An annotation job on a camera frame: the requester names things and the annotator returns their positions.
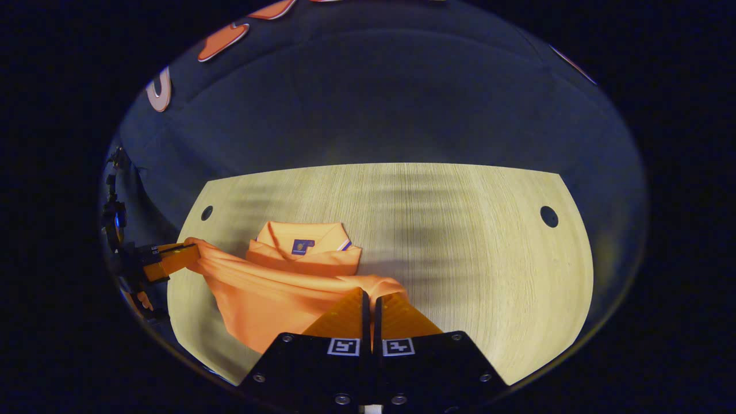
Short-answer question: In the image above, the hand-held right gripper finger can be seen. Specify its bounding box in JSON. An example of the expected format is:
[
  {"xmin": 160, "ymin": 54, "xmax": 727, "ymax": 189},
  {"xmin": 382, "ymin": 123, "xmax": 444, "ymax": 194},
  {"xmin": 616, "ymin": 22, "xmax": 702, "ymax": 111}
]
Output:
[
  {"xmin": 374, "ymin": 292, "xmax": 510, "ymax": 414},
  {"xmin": 239, "ymin": 287, "xmax": 376, "ymax": 414}
]

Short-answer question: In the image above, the orange T-shirt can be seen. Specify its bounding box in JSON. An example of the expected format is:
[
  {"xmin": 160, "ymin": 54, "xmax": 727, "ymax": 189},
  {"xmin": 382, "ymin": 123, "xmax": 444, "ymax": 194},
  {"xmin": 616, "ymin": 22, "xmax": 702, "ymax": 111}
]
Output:
[{"xmin": 184, "ymin": 221, "xmax": 410, "ymax": 355}]

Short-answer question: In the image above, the black backdrop cloth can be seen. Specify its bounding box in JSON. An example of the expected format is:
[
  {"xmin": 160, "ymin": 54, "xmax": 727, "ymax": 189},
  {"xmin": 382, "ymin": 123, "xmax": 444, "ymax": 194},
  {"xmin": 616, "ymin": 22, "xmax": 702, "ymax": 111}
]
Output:
[{"xmin": 103, "ymin": 0, "xmax": 650, "ymax": 328}]

